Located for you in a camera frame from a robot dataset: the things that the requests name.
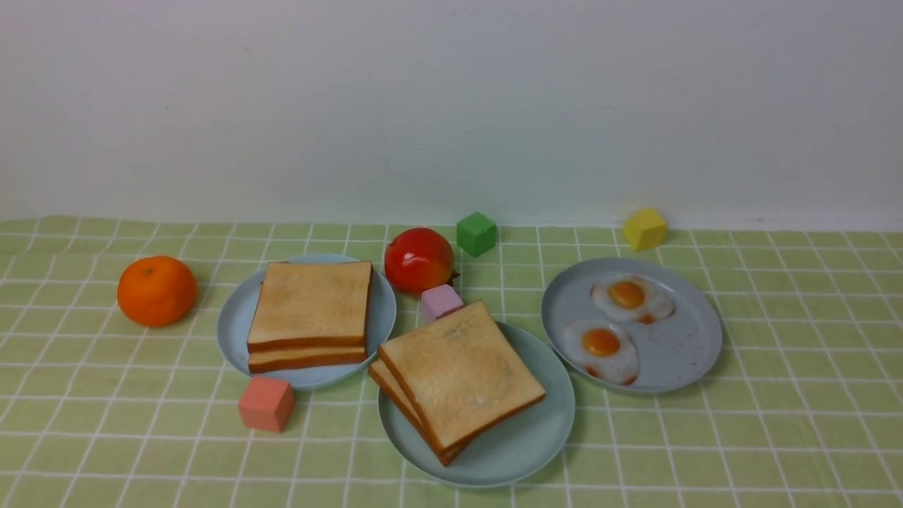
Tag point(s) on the toast slice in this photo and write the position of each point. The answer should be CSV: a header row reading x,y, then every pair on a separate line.
x,y
311,305
305,357
461,375
383,377

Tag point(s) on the green cube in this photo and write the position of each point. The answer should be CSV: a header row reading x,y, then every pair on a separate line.
x,y
476,234

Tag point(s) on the red mango fruit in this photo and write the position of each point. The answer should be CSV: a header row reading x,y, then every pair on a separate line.
x,y
419,259

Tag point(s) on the pink cube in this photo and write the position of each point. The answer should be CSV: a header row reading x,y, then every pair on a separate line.
x,y
438,302

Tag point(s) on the fried egg front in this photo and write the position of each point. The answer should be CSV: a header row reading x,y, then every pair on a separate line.
x,y
601,349

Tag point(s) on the fried egg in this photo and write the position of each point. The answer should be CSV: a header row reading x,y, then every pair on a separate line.
x,y
601,349
631,298

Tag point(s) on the fried egg back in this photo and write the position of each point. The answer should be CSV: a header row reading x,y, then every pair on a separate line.
x,y
631,298

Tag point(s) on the yellow cube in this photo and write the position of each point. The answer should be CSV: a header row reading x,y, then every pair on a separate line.
x,y
646,229

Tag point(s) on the light green centre plate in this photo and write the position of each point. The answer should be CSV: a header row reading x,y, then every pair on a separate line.
x,y
511,450

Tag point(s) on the toast slice bottom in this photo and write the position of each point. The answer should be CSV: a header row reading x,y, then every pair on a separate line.
x,y
305,357

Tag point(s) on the salmon red cube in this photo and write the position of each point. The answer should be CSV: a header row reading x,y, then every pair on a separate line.
x,y
266,404

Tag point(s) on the grey egg plate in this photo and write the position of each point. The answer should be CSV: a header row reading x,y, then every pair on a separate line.
x,y
674,352

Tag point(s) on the orange mandarin fruit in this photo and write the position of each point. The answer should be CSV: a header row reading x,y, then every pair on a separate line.
x,y
157,291

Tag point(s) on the green checkered tablecloth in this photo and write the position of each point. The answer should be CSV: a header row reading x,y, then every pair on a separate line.
x,y
802,410

